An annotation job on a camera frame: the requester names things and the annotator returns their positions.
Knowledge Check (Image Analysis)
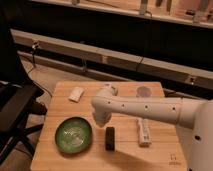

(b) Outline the green ceramic bowl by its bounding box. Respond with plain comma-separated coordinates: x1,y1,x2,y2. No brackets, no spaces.
55,117,92,154

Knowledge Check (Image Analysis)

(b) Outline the black chair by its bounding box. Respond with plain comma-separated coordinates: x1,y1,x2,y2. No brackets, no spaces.
0,17,47,165

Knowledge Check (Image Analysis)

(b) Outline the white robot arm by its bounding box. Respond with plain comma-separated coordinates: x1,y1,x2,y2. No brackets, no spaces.
91,84,213,171

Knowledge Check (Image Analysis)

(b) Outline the white paper cup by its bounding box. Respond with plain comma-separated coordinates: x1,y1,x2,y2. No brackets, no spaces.
137,86,151,97

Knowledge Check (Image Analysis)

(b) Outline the wooden table board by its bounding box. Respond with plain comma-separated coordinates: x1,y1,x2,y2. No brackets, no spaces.
31,81,186,171

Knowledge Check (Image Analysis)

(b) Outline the black rectangular block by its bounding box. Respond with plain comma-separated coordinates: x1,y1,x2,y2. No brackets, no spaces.
105,127,115,151

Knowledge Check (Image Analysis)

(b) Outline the white tube bottle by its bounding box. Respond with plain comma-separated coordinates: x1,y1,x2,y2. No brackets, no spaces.
137,118,151,147

